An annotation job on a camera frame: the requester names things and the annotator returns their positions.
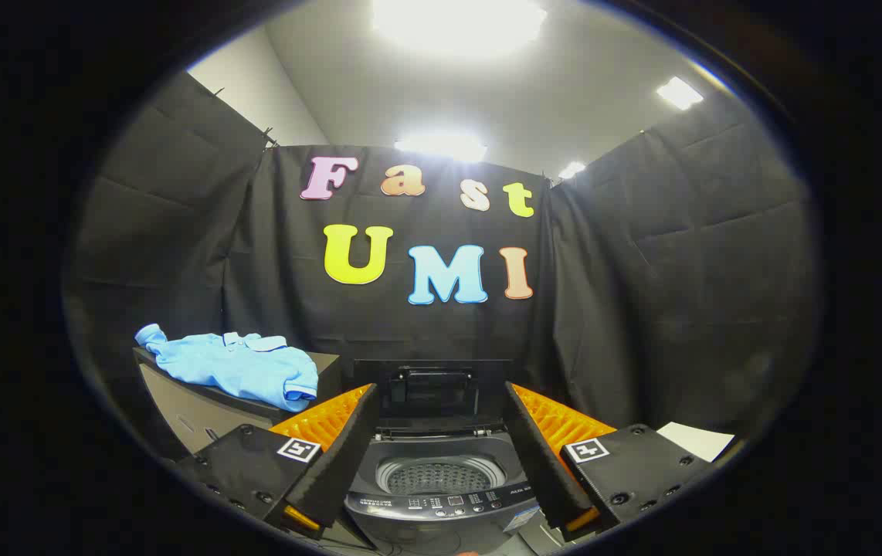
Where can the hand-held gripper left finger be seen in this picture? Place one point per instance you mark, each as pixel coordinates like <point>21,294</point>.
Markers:
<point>344,455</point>

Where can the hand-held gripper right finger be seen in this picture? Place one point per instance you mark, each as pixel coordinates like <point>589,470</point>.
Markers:
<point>541,455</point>

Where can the dark grey washing machine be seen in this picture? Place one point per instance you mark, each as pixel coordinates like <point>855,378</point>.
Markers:
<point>441,506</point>

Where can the light blue polo shirt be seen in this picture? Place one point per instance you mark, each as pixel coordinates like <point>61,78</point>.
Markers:
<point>240,367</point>

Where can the white paper sheet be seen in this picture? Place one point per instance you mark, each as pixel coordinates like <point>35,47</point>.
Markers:
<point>696,442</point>

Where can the grey cabinet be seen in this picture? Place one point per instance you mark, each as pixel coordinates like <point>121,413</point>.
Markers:
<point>178,409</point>

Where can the black backdrop cloth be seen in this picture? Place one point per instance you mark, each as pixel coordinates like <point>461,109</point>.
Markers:
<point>642,309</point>

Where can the ceiling light panel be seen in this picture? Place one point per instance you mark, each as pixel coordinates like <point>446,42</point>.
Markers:
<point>456,23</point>
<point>441,147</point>
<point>679,93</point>
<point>572,170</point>

